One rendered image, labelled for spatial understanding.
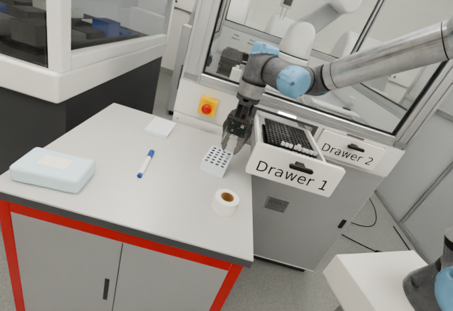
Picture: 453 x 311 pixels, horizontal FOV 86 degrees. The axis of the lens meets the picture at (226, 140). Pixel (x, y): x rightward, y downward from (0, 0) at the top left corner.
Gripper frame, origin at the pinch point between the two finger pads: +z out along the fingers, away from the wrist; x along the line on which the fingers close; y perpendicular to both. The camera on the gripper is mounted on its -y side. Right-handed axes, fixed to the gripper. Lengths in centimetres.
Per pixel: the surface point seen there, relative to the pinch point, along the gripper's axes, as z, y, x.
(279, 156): -7.3, 6.6, 15.3
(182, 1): -31, -316, -167
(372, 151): -7, -33, 56
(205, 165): 5.4, 7.8, -5.3
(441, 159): 14, -151, 163
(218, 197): 3.6, 22.1, 3.0
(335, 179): -5.4, 3.1, 34.4
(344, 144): -6, -31, 43
